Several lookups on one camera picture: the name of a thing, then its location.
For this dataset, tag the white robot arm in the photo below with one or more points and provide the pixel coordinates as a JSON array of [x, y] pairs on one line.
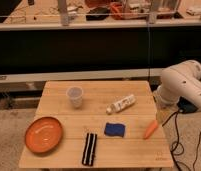
[[180, 80]]

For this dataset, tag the clear plastic cup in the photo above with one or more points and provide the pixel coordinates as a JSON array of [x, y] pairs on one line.
[[75, 96]]

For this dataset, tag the white plastic bottle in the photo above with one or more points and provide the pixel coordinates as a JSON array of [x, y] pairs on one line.
[[121, 104]]

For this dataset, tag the wooden table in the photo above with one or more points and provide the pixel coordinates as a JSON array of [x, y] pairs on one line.
[[129, 151]]

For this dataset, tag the blue sponge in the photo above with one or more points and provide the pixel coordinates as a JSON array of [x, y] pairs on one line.
[[114, 129]]

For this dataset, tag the black white striped cloth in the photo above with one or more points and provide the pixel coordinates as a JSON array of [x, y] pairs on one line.
[[89, 149]]

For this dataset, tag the orange carrot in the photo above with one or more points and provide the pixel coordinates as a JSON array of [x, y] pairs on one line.
[[153, 125]]

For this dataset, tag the black object on shelf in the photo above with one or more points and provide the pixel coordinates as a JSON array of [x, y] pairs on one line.
[[99, 13]]

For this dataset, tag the orange plate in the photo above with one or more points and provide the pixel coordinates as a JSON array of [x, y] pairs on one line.
[[43, 135]]

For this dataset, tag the orange object on shelf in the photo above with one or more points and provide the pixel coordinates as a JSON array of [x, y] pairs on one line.
[[116, 10]]

